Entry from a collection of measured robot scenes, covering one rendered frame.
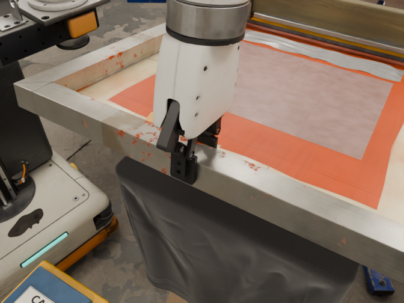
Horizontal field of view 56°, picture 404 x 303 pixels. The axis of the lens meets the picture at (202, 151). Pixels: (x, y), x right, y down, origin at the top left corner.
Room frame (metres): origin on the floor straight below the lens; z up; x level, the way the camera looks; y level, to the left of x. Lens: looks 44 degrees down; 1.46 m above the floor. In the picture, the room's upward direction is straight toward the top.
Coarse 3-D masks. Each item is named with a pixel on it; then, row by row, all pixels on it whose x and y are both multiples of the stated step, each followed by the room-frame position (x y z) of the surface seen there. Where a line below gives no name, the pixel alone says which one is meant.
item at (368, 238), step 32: (160, 32) 0.71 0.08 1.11; (64, 64) 0.53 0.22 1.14; (96, 64) 0.54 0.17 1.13; (128, 64) 0.61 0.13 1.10; (32, 96) 0.43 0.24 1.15; (64, 96) 0.43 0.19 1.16; (96, 128) 0.37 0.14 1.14; (128, 128) 0.36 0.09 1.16; (160, 128) 0.36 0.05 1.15; (160, 160) 0.32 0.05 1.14; (224, 160) 0.31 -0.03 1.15; (224, 192) 0.27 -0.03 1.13; (256, 192) 0.26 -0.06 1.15; (288, 192) 0.26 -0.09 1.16; (320, 192) 0.26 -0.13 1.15; (288, 224) 0.23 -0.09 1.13; (320, 224) 0.22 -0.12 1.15; (352, 224) 0.22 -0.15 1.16; (384, 224) 0.22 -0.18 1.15; (352, 256) 0.20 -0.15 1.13; (384, 256) 0.19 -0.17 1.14
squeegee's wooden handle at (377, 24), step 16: (256, 0) 0.89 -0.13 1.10; (272, 0) 0.87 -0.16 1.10; (288, 0) 0.86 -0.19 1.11; (304, 0) 0.84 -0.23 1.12; (320, 0) 0.82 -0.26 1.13; (336, 0) 0.81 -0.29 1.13; (352, 0) 0.80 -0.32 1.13; (288, 16) 0.85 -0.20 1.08; (304, 16) 0.83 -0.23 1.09; (320, 16) 0.81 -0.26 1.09; (336, 16) 0.80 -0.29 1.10; (352, 16) 0.78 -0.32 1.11; (368, 16) 0.77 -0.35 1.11; (384, 16) 0.75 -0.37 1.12; (400, 16) 0.74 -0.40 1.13; (352, 32) 0.77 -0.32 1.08; (368, 32) 0.76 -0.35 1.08; (384, 32) 0.74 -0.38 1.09; (400, 32) 0.73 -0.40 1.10
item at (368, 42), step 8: (256, 16) 0.87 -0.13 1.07; (264, 16) 0.86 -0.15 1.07; (272, 16) 0.86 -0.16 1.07; (288, 24) 0.83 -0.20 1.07; (296, 24) 0.82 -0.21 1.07; (304, 24) 0.82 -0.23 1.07; (320, 32) 0.79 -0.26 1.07; (328, 32) 0.78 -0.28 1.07; (336, 32) 0.78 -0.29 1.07; (352, 40) 0.75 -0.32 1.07; (360, 40) 0.75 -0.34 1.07; (368, 40) 0.74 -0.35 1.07; (384, 48) 0.72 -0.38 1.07; (392, 48) 0.71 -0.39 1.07; (400, 48) 0.71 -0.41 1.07
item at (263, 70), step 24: (240, 48) 0.74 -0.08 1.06; (264, 48) 0.75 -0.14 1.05; (240, 72) 0.62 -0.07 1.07; (264, 72) 0.63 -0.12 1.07; (288, 72) 0.63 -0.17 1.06; (120, 96) 0.50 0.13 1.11; (144, 96) 0.50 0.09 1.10; (240, 96) 0.52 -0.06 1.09; (264, 96) 0.53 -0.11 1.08; (240, 120) 0.45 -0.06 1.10
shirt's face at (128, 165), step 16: (128, 160) 0.51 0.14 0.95; (144, 176) 0.47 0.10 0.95; (160, 176) 0.47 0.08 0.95; (176, 192) 0.43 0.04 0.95; (192, 192) 0.43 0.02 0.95; (208, 208) 0.39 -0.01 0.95; (224, 208) 0.39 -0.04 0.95; (240, 224) 0.36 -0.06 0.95; (256, 224) 0.36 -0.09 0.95; (272, 224) 0.36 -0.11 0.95; (272, 240) 0.33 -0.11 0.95; (288, 240) 0.33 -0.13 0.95; (304, 240) 0.33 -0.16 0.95; (304, 256) 0.30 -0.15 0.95; (320, 256) 0.30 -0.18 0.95; (336, 256) 0.30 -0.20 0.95; (336, 272) 0.28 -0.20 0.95; (352, 272) 0.28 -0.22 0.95
